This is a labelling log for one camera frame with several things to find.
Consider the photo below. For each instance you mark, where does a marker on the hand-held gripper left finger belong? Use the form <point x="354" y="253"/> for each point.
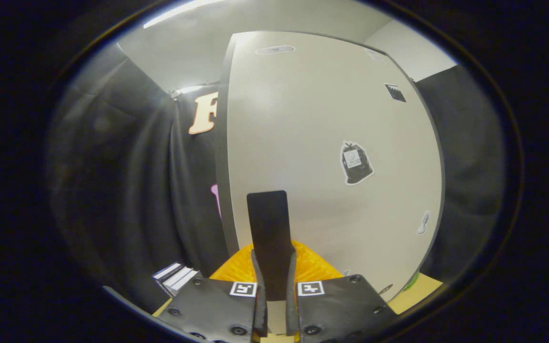
<point x="261" y="314"/>

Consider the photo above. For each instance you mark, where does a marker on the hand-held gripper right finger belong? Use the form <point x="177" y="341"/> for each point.
<point x="292" y="312"/>

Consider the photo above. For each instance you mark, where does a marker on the dark grey shoe cabinet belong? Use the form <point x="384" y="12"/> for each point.
<point x="222" y="157"/>

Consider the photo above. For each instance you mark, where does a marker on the grey cover book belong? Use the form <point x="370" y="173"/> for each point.
<point x="166" y="272"/>
<point x="186" y="281"/>

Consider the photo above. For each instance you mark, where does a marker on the watermelon slice toy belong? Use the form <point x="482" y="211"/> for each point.
<point x="411" y="281"/>

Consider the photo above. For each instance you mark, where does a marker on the black backdrop cloth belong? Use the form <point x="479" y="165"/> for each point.
<point x="112" y="190"/>

